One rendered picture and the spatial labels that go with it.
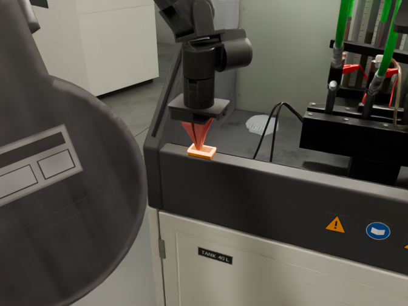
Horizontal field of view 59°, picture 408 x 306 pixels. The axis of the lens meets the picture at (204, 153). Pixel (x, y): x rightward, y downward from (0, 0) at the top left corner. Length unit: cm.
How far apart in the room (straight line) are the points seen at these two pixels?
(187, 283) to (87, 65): 279
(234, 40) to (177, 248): 50
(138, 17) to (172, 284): 309
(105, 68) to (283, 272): 305
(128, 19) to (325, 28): 278
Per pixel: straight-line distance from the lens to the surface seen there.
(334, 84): 84
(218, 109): 65
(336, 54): 74
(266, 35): 116
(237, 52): 66
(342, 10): 65
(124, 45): 372
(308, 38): 114
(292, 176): 68
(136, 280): 176
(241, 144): 102
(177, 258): 92
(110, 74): 367
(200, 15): 62
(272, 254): 80
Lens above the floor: 132
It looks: 30 degrees down
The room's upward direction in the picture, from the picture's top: straight up
